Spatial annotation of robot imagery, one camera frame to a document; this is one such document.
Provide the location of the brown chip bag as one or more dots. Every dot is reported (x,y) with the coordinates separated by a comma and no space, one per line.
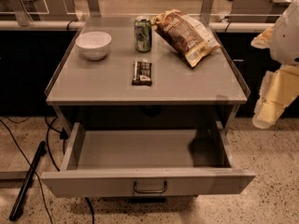
(185,34)

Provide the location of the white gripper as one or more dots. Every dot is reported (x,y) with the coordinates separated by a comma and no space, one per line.
(287,37)

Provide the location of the open grey top drawer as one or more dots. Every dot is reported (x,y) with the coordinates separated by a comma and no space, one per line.
(107,163)

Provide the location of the white horizontal rail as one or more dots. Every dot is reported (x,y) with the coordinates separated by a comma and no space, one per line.
(42,26)

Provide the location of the dark chocolate rxbar wrapper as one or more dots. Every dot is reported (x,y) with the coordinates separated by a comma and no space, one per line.
(142,74)

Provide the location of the grey cabinet with top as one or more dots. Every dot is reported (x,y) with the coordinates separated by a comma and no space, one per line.
(157,77)

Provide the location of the white ceramic bowl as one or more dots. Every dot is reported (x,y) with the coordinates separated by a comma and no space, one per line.
(94,45)

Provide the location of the clear acrylic barrier panel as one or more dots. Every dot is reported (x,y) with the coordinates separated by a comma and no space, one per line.
(40,10)

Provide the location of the black bar on floor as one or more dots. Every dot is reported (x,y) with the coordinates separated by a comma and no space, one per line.
(16,211)

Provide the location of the black drawer handle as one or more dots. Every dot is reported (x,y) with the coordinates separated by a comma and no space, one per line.
(150,190)

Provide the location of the green soda can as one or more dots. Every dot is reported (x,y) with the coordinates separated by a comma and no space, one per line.
(142,27)

